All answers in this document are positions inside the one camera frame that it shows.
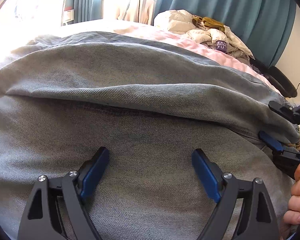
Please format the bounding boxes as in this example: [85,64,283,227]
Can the beige cloth over radiator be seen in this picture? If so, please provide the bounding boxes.
[101,0,157,25]

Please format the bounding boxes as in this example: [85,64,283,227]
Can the person's right hand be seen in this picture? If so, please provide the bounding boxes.
[283,164,300,226]

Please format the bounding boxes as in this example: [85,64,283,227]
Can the pastel rainbow duvet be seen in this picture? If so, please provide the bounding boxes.
[0,20,279,92]

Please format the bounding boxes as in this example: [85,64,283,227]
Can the black bed headboard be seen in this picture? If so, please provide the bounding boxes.
[249,57,298,98]

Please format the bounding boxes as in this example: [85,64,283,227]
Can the blue denim jeans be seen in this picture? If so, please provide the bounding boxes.
[0,32,299,239]

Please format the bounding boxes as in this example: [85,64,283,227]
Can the cream puffer jacket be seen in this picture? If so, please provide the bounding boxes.
[154,10,255,60]

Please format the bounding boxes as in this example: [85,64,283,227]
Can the mustard yellow garment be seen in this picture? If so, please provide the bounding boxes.
[192,16,225,32]

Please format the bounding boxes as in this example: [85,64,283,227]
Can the white side cabinet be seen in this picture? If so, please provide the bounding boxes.
[58,0,74,26]

